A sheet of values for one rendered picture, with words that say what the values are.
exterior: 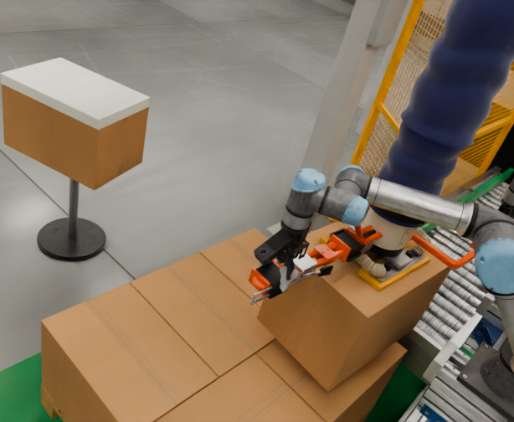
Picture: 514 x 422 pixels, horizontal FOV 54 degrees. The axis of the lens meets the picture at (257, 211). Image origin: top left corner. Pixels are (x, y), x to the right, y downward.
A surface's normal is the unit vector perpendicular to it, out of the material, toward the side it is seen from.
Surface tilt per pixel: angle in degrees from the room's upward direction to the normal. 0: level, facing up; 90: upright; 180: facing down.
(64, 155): 90
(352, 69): 90
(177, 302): 0
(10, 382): 0
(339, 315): 90
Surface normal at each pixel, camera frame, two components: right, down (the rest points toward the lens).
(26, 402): 0.23, -0.80
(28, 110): -0.43, 0.43
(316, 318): -0.72, 0.24
